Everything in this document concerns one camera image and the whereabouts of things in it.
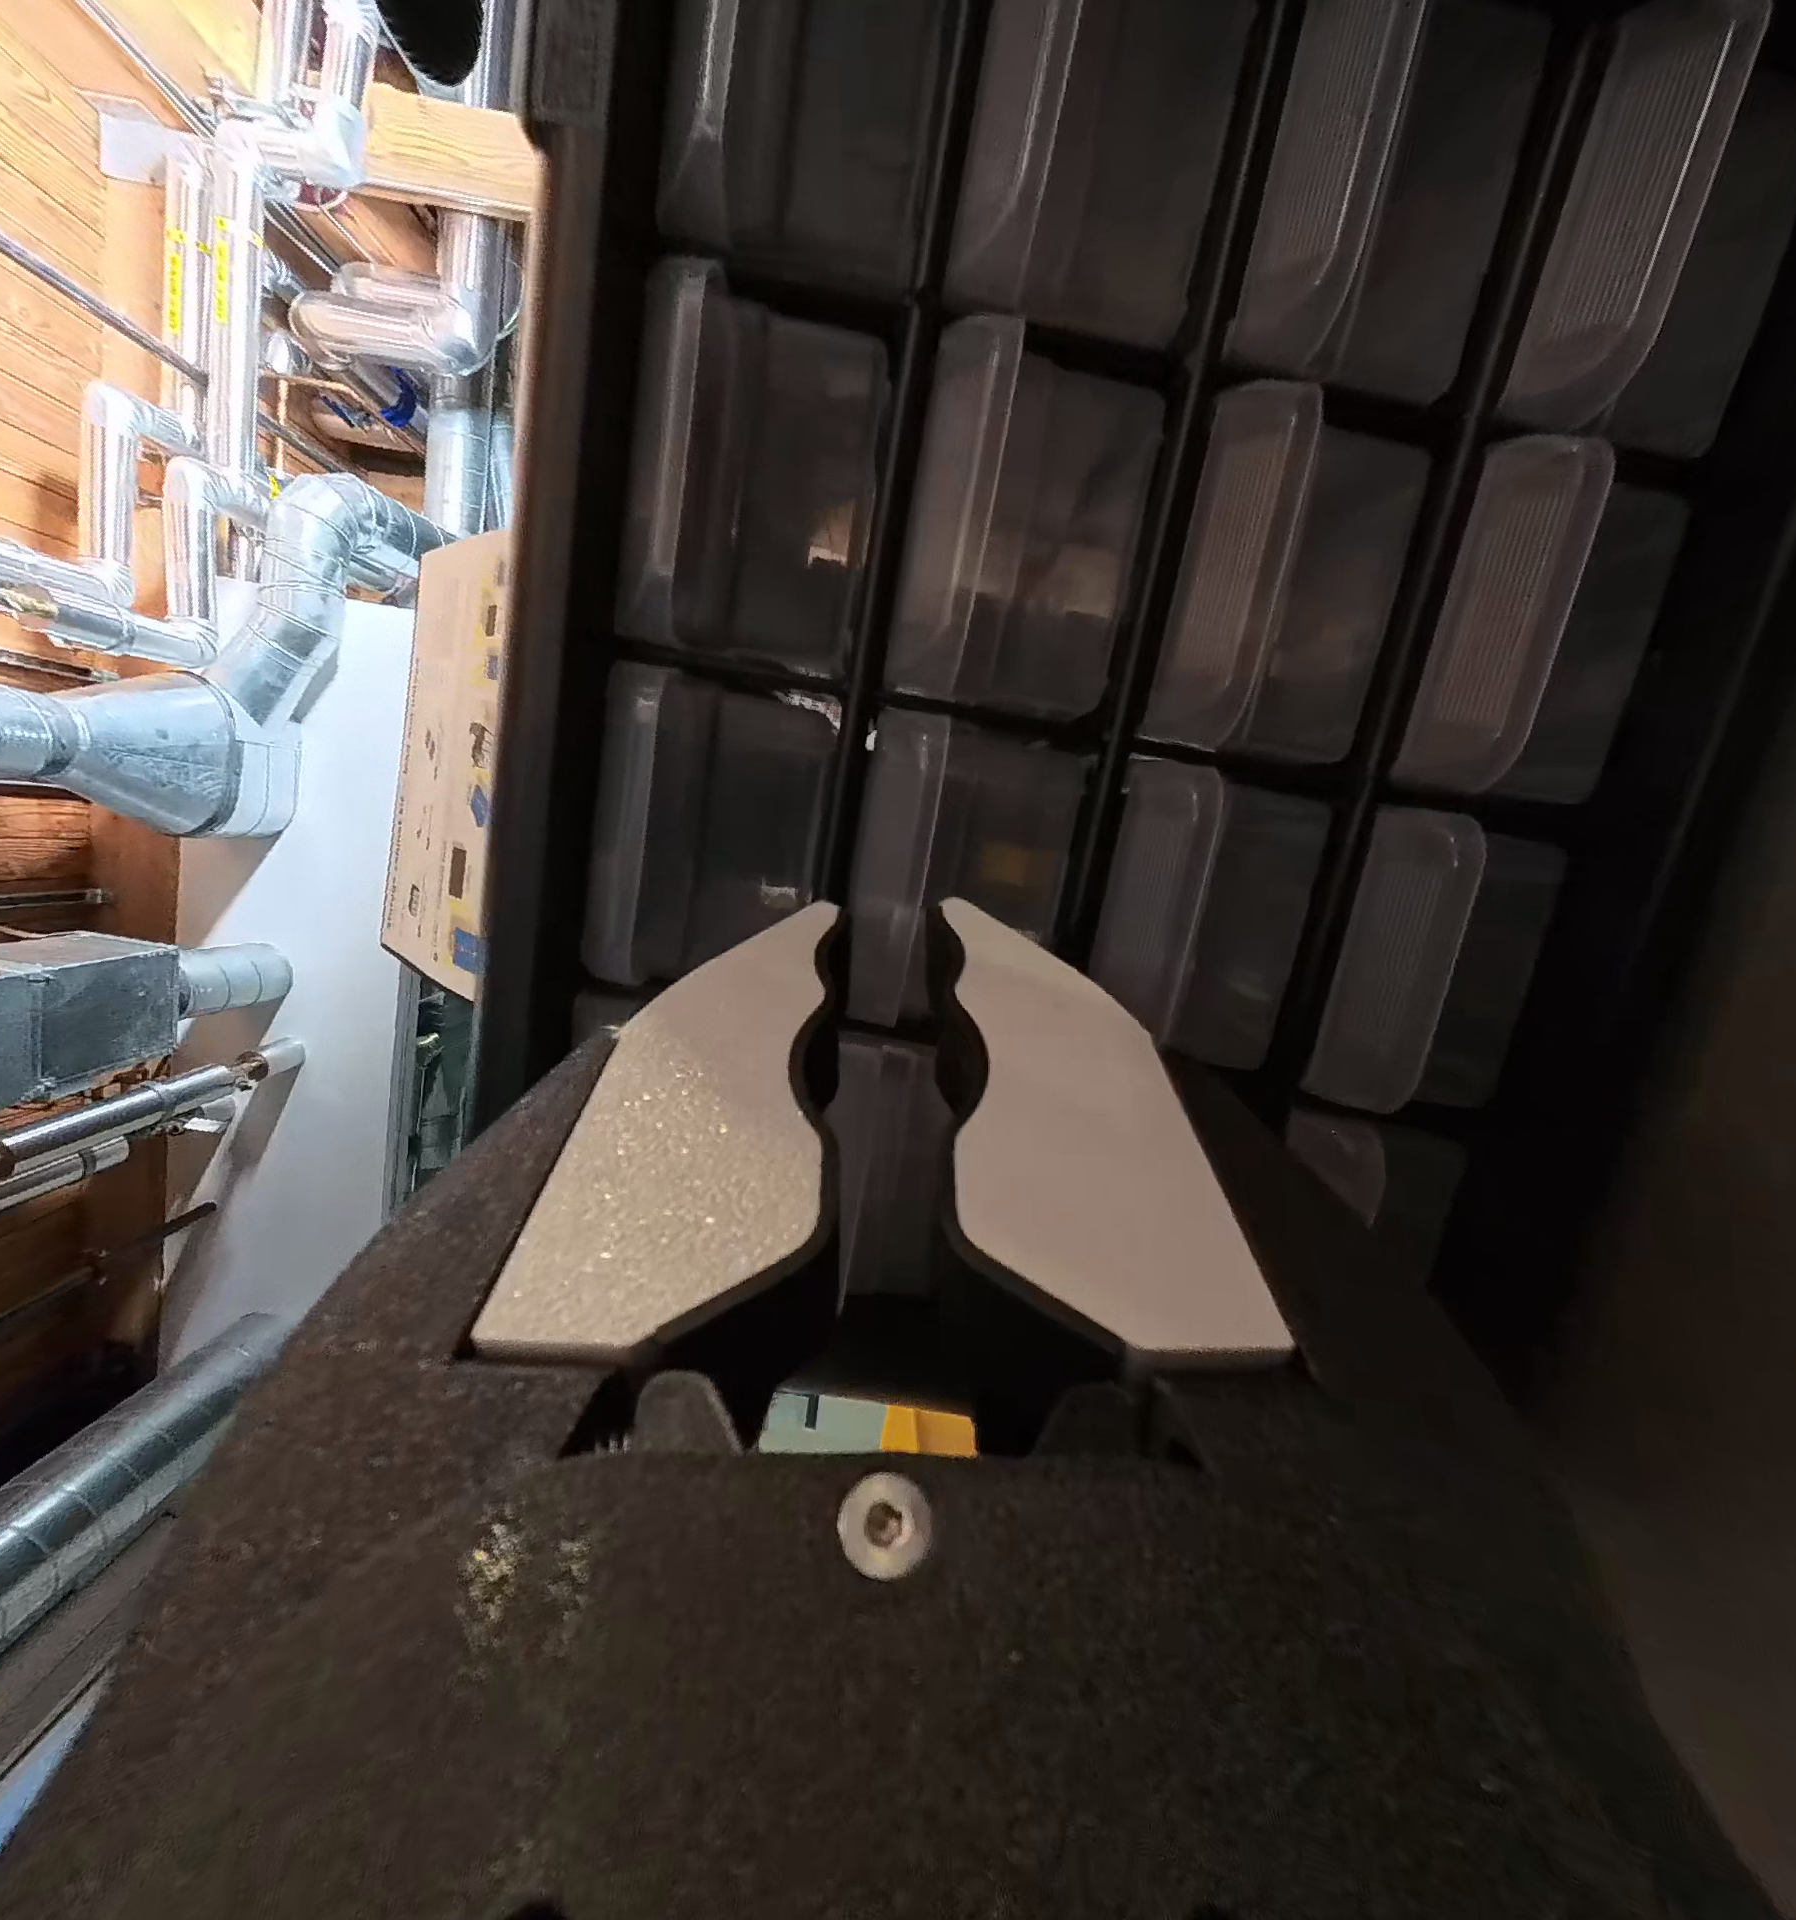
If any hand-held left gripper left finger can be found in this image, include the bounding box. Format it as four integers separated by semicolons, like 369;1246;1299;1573
470;901;849;1368

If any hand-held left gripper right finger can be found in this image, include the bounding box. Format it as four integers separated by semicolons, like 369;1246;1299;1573
929;895;1299;1375

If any black drawer cabinet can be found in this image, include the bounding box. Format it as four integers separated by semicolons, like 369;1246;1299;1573
475;0;1796;1353

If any printed instruction sheet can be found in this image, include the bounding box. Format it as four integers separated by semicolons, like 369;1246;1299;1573
380;533;520;1007

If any silver pipe bundle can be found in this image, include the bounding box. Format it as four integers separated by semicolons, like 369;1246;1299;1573
0;0;540;753

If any wooden ceiling beam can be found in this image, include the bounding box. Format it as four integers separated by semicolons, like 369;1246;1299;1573
369;78;546;218

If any metal air duct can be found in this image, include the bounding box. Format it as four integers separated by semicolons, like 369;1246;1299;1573
0;668;305;848
0;925;300;1132

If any round metal duct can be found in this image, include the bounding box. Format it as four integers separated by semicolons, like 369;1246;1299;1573
0;1311;294;1718

